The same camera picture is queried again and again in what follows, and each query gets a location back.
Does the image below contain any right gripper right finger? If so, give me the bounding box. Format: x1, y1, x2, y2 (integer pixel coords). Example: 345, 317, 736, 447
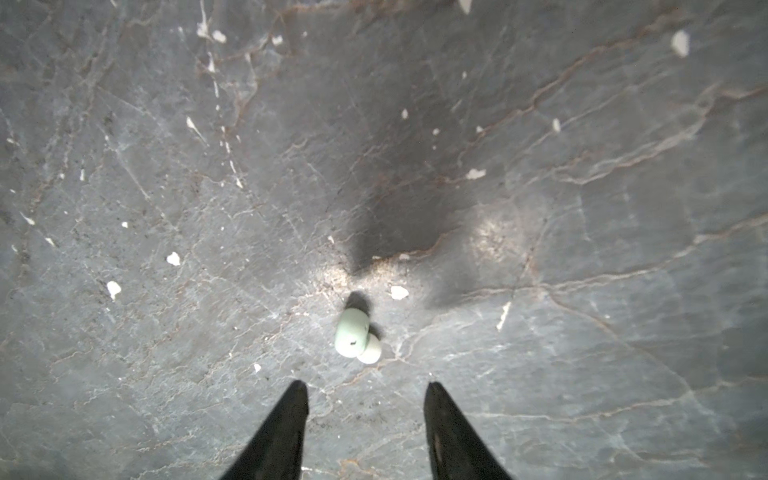
424, 382, 513, 480

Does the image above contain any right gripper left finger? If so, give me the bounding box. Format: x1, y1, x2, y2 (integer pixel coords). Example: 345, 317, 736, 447
221, 380, 309, 480

